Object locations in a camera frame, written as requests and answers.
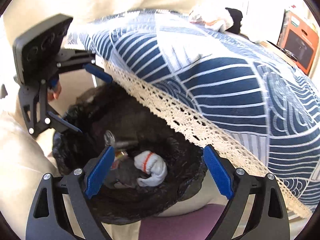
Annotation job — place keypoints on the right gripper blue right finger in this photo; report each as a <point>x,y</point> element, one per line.
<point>220,170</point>

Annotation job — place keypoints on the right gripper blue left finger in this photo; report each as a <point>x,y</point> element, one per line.
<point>96,171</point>

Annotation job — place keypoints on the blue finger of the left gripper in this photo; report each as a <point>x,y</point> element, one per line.
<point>98,72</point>
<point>61,125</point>

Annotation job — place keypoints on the white glove orange band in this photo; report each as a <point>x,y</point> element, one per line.
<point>152,165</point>

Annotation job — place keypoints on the black sock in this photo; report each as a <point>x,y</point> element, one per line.
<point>236,16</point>

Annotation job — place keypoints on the black trash bag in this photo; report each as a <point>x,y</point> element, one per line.
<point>108,115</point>

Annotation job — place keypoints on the person left hand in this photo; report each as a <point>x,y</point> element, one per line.
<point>53,94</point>

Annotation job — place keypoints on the purple seat cushion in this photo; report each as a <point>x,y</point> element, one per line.
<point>194,225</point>

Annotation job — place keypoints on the blue white patterned tablecloth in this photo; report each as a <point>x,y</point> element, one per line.
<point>254,108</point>

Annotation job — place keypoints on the orange Philips box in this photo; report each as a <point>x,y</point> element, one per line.
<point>300,38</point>

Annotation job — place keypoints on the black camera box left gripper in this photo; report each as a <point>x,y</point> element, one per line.
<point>36,47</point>

